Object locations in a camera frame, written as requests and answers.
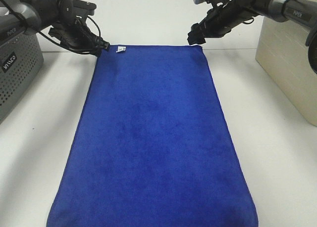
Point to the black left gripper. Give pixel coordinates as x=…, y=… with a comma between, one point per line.
x=78, y=37

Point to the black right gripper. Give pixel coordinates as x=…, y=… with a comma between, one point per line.
x=219, y=22

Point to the blue microfiber towel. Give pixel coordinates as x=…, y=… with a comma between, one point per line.
x=152, y=148

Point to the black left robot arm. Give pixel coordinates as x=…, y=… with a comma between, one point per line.
x=65, y=19

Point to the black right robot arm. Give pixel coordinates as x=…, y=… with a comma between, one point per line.
x=302, y=12

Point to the grey perforated plastic basket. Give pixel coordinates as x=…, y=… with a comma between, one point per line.
x=20, y=60

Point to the beige storage box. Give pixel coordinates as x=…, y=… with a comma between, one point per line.
x=283, y=55

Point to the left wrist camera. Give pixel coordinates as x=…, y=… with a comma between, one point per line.
x=83, y=8

